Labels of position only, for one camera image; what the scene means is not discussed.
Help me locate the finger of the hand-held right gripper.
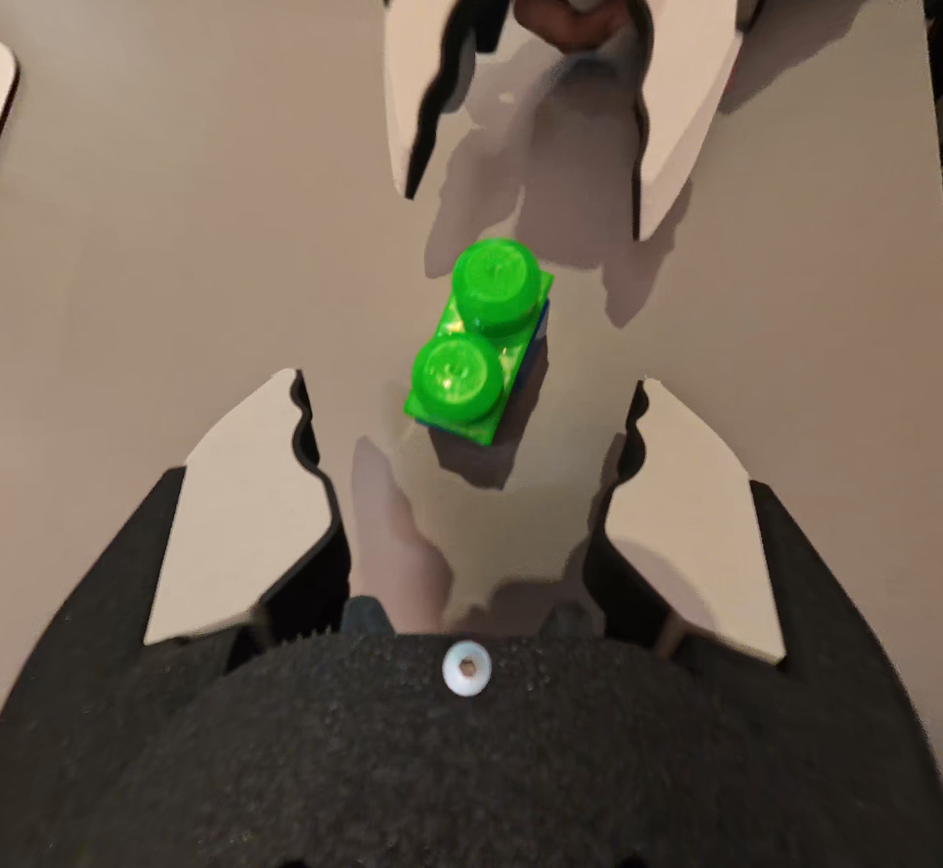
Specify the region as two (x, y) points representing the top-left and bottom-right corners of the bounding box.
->
(625, 0), (747, 244)
(383, 0), (514, 201)

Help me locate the white printed instruction board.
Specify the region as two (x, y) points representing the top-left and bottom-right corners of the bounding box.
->
(0, 43), (21, 140)

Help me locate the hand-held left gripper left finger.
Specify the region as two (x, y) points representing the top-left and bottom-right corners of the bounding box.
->
(142, 367), (351, 651)

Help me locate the blue mega block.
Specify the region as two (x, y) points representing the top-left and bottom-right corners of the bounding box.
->
(413, 297), (552, 442)

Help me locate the green mega block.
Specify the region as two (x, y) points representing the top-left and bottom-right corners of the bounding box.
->
(404, 238), (555, 448)

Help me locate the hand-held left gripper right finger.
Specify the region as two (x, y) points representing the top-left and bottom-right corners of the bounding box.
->
(584, 378), (787, 663)

